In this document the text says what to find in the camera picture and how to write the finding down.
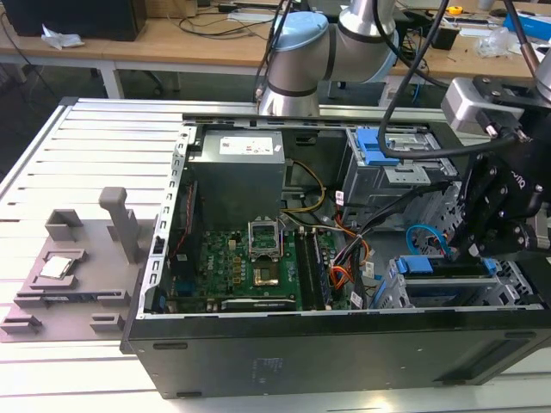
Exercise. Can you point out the silver CPU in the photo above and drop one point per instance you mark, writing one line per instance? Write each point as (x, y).
(56, 266)

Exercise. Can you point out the clear plastic bag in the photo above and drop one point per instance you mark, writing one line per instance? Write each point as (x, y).
(499, 43)

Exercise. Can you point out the hard disk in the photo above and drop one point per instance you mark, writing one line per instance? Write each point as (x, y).
(415, 264)

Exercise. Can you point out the yellow tape roll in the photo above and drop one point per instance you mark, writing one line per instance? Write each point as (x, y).
(455, 10)

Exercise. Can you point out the green motherboard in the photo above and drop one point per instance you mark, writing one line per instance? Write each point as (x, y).
(224, 266)

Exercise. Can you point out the large black box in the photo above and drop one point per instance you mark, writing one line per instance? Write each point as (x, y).
(73, 17)

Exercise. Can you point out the brown square chipset chip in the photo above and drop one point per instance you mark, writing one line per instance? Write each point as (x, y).
(267, 276)

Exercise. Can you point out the silver metal drive cage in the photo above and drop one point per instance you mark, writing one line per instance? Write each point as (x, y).
(374, 185)

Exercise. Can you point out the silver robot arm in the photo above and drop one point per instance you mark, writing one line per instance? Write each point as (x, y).
(310, 56)

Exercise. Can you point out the silver metal disk bay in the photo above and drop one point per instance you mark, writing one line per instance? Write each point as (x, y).
(512, 284)

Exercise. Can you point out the dark RAM stick with label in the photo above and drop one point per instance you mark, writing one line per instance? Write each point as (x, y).
(64, 297)

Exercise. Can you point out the blue plastic drive bracket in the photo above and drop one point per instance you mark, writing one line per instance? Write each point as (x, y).
(370, 148)

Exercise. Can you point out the grey power supply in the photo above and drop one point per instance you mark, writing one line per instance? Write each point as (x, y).
(237, 176)

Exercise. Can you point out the grey parts rack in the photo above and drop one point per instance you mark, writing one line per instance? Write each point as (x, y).
(107, 266)

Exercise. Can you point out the black PC case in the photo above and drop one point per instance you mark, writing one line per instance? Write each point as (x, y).
(301, 353)

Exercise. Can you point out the black graphics card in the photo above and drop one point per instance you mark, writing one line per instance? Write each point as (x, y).
(258, 304)

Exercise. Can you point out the CPU socket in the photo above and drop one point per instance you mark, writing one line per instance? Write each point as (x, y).
(263, 241)

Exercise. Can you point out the crumpled white paper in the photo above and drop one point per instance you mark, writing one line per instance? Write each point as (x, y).
(60, 38)

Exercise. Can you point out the blue cardboard box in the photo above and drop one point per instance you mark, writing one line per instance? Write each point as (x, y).
(529, 26)

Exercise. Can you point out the black RAM stick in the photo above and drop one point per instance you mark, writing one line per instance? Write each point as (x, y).
(320, 275)

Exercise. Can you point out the small black box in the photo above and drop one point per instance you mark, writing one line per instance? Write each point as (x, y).
(444, 38)

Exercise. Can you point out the wooden desk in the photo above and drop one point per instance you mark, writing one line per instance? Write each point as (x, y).
(172, 47)
(473, 60)

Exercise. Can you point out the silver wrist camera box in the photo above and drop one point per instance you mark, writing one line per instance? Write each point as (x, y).
(462, 103)

